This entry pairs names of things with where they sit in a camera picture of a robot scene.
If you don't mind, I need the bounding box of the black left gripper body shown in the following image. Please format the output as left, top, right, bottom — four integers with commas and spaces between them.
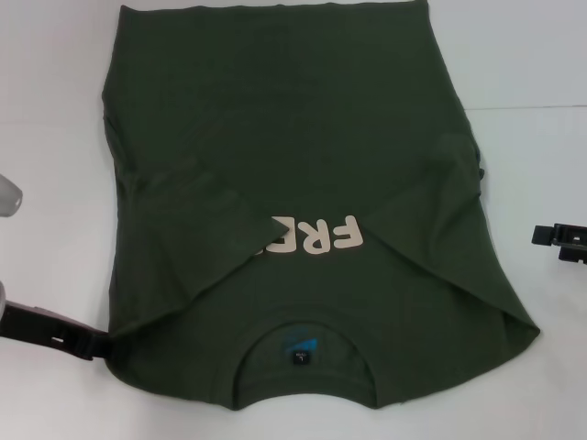
0, 299, 63, 355

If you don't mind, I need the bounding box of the dark green FREE t-shirt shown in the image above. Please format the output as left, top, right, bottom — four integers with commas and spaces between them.
101, 1, 542, 412

